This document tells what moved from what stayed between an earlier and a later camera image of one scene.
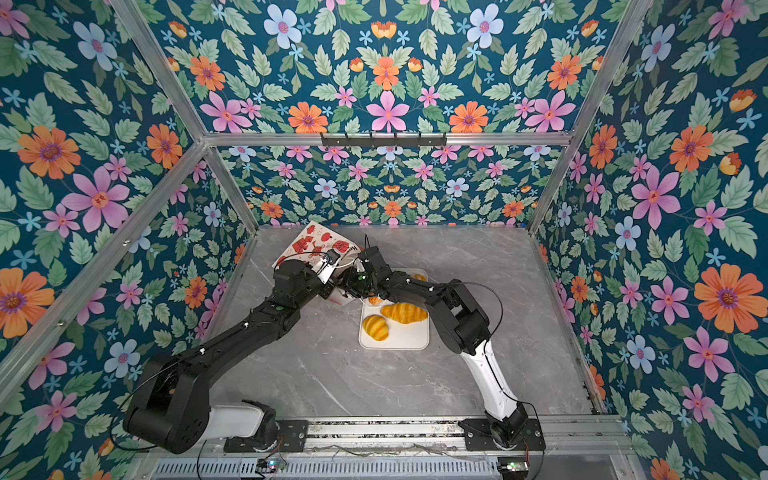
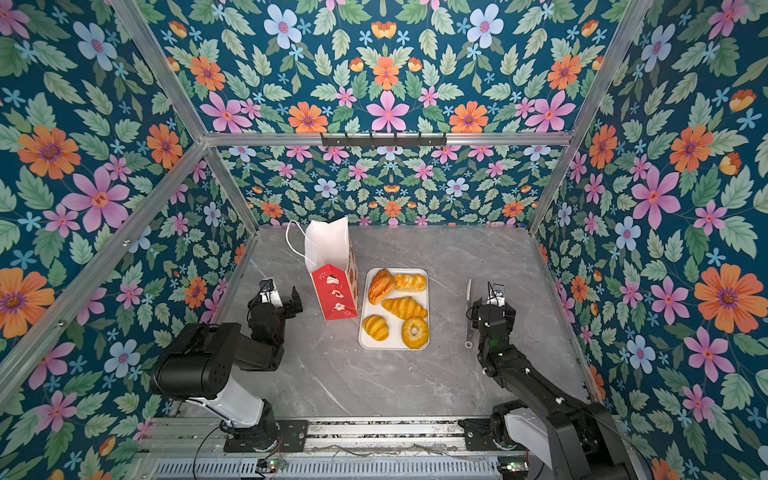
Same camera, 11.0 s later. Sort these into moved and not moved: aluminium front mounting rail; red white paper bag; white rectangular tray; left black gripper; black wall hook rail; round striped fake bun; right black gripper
Moved: red white paper bag; left black gripper; right black gripper
Not moved: round striped fake bun; aluminium front mounting rail; white rectangular tray; black wall hook rail
